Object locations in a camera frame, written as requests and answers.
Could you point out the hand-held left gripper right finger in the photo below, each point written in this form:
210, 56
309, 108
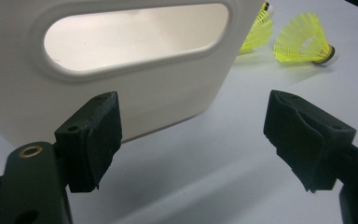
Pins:
304, 146

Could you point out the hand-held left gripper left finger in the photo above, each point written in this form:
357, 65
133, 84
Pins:
87, 146

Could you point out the white plastic basket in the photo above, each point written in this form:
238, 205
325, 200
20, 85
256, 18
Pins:
167, 87

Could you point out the yellow shuttlecock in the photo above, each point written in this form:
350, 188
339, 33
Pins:
259, 31
301, 40

